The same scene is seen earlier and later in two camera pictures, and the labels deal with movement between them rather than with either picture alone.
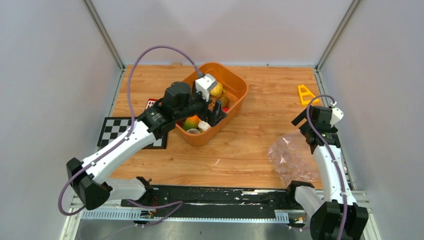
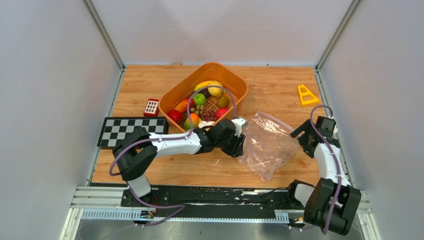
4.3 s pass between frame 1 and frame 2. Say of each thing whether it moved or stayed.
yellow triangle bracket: stayed
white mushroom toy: stayed
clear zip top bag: moved
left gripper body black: moved
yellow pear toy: stayed
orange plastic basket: stayed
